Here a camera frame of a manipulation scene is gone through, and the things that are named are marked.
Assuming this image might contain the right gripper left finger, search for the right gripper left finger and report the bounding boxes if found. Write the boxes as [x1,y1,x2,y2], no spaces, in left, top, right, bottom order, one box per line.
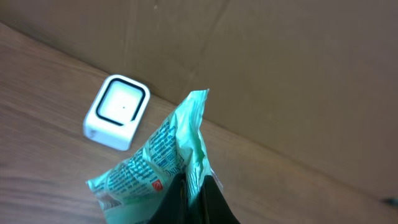
[148,174,188,224]

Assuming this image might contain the teal tissue packet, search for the teal tissue packet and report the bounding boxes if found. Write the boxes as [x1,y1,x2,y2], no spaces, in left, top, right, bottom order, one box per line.
[87,90,218,223]

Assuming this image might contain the white barcode scanner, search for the white barcode scanner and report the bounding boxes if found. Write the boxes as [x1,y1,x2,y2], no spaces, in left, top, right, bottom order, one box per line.
[83,74,150,151]

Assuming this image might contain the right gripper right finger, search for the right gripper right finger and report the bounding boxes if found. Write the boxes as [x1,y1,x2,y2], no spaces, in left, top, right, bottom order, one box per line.
[200,175,239,224]

